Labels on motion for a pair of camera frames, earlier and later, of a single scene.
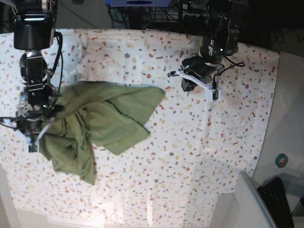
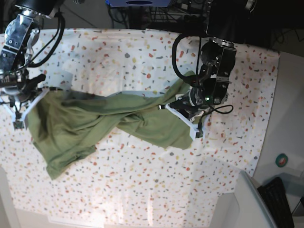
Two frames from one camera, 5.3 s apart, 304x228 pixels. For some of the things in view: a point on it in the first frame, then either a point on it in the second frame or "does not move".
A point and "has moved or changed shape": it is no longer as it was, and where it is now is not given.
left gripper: [33, 120] to [23, 91]
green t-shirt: [111, 116] has moved or changed shape
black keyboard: [273, 194] does not move
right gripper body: [203, 69] to [198, 99]
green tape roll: [281, 160] does not move
